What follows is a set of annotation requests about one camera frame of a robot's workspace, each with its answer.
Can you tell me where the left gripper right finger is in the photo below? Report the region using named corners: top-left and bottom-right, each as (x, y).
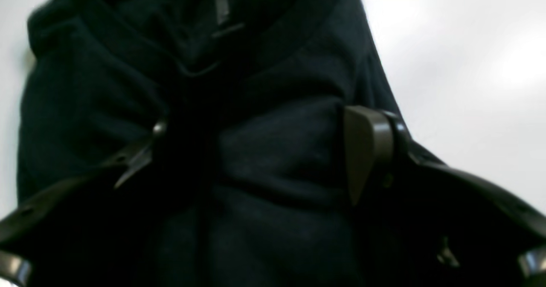
top-left (343, 106), bottom-right (546, 287)

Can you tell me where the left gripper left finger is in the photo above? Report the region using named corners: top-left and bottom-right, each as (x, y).
top-left (1, 117), bottom-right (169, 287)

